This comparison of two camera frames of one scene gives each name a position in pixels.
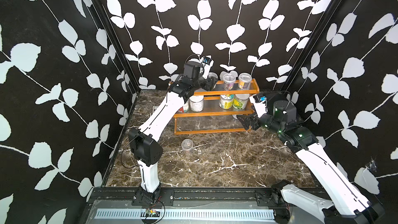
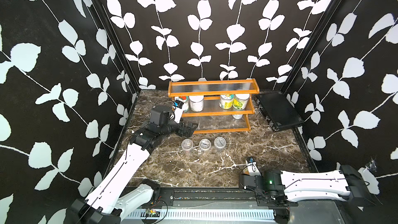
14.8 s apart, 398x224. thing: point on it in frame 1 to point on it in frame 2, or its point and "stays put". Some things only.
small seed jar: (229, 81) to (219, 142)
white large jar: (196, 103) stays put
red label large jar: (184, 109) stays put
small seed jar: (187, 145) stays put
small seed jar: (213, 77) to (204, 144)
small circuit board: (151, 213) stays put
